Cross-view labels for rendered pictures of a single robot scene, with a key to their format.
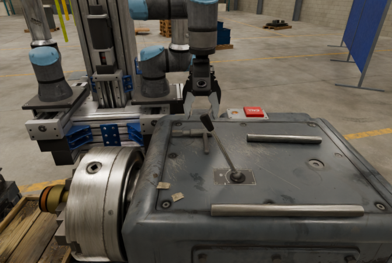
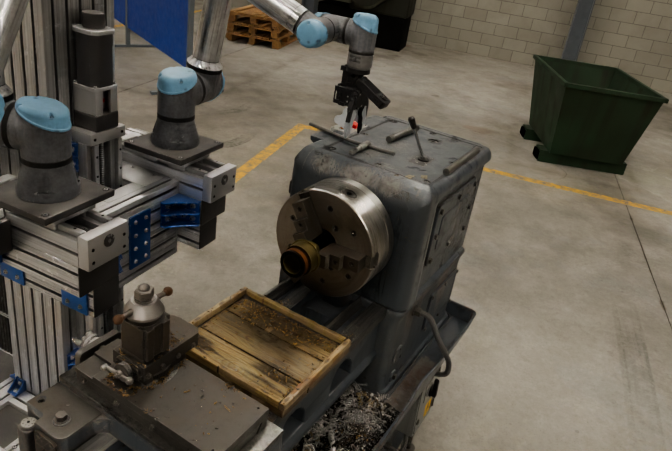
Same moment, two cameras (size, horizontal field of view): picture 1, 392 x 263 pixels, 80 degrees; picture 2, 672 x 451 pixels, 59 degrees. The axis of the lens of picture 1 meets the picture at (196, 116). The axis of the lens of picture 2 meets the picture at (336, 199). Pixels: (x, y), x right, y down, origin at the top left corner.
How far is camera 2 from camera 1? 1.60 m
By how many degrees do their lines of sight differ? 56
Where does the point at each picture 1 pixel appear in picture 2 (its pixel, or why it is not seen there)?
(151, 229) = (436, 194)
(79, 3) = (54, 8)
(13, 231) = (228, 358)
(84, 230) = (380, 238)
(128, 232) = (429, 201)
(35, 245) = (271, 345)
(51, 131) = (119, 241)
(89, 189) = (366, 206)
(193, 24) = (367, 49)
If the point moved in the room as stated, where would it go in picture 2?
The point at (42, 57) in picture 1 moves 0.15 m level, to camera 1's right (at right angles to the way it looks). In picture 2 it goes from (66, 116) to (116, 105)
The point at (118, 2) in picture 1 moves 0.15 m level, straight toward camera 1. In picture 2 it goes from (107, 2) to (155, 11)
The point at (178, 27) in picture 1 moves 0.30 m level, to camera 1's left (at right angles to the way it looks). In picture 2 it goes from (219, 39) to (147, 48)
